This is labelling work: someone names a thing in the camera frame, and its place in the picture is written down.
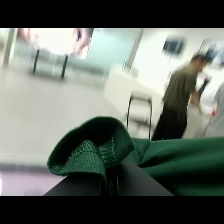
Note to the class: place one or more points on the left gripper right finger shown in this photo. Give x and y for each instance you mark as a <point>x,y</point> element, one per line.
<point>140,181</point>

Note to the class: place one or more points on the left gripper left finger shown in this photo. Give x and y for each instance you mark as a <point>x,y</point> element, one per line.
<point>83,186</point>

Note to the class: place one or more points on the dark green garment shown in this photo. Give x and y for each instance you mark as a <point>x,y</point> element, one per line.
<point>186,166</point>

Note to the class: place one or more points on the black chair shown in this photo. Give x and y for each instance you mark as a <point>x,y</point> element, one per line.
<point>140,110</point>

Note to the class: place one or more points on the person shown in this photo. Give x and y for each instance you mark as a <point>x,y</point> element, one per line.
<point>178,96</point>

